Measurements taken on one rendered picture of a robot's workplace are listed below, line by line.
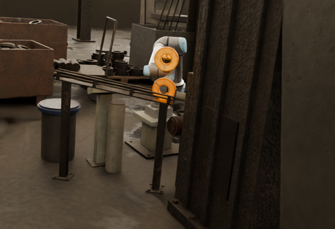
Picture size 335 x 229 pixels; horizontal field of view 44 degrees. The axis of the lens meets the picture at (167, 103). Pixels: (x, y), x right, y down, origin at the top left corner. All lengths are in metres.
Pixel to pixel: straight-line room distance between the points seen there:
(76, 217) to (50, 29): 4.06
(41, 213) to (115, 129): 0.80
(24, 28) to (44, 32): 0.28
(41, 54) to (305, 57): 3.37
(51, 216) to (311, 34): 1.73
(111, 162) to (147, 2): 5.93
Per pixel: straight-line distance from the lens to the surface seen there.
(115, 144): 3.06
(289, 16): 1.81
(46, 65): 4.68
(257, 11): 1.94
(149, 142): 3.55
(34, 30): 6.20
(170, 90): 2.69
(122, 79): 5.84
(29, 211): 2.66
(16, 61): 4.58
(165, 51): 2.64
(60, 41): 6.32
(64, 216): 2.59
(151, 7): 8.56
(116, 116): 2.99
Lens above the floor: 1.29
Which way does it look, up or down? 14 degrees down
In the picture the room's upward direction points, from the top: 5 degrees clockwise
